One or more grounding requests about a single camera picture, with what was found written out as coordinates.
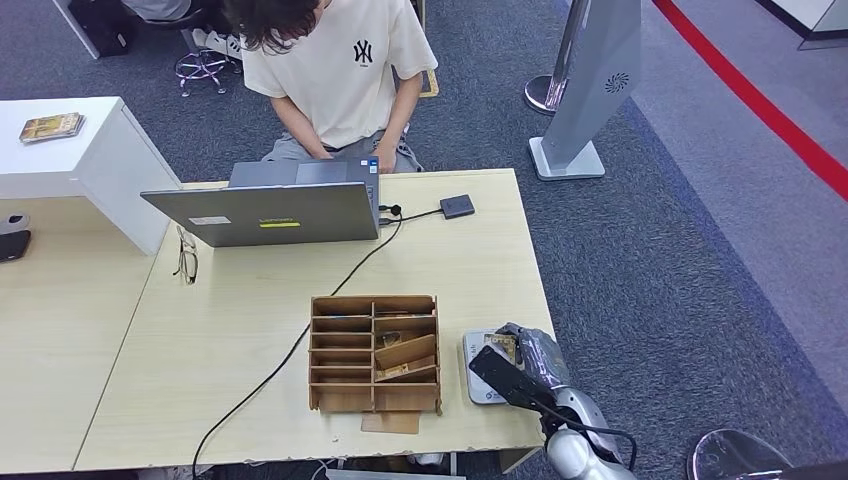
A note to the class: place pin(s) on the person's right hand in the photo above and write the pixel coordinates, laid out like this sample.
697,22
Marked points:
322,153

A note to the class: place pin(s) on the person's left hand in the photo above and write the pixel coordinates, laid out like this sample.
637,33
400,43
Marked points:
385,159

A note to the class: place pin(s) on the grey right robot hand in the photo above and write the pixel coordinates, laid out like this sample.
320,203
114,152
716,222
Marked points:
540,358

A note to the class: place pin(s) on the golden hotel ID card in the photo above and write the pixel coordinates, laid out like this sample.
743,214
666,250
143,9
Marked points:
503,344

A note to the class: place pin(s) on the person's left forearm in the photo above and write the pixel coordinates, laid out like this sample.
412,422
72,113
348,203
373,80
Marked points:
402,109

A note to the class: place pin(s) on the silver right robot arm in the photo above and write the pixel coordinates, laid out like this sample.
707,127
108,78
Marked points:
583,457

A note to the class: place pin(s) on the person's right forearm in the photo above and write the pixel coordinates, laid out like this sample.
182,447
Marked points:
298,126

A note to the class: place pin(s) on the white card reader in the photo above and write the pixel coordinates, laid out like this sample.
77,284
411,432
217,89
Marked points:
484,396

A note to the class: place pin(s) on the golden card lying flat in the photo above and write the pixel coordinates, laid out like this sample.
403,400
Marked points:
401,372

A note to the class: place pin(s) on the small golden card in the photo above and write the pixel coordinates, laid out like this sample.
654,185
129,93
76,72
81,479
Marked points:
391,340

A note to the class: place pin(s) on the wooden card organizer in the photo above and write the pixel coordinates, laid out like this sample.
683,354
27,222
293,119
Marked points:
344,397

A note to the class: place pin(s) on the grey laptop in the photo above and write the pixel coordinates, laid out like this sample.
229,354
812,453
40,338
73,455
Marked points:
265,215

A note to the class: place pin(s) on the small black USB hub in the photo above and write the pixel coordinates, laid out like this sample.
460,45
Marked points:
457,206

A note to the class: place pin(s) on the chrome chair base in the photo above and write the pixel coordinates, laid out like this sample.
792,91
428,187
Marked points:
199,64

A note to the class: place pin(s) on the white shoe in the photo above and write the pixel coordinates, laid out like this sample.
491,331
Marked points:
215,41

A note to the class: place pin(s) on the flat cardboard piece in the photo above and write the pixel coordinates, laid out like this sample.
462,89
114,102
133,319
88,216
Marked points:
391,424

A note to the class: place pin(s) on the eyeglasses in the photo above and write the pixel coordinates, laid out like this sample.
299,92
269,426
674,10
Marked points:
189,265

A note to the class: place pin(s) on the white plastic box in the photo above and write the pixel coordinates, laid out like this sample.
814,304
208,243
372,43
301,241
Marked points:
384,475

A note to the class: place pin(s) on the grey kiosk stand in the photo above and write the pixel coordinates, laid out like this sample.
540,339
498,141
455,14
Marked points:
590,79

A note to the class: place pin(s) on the round chrome base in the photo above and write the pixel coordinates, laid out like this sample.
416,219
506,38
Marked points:
735,457

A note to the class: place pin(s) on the white cabinet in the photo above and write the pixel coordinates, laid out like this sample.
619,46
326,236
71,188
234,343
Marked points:
99,166

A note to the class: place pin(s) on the black case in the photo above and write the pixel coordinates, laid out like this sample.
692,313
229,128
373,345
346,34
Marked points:
99,26

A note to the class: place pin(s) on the stack of golden cards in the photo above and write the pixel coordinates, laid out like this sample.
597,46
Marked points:
51,127

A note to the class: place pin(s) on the white desk panel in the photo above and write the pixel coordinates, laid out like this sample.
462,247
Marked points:
76,30

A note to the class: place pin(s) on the grey rounded device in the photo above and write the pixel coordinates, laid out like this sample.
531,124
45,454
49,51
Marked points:
12,222

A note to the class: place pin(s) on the black flat device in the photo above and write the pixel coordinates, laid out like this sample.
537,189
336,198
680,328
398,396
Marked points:
12,246

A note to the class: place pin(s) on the white display platform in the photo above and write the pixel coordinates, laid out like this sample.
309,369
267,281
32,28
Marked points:
808,13

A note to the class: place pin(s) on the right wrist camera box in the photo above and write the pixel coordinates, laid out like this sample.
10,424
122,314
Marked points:
507,378

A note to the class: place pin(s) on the chrome stanchion post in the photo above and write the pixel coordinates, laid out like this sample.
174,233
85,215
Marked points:
540,96

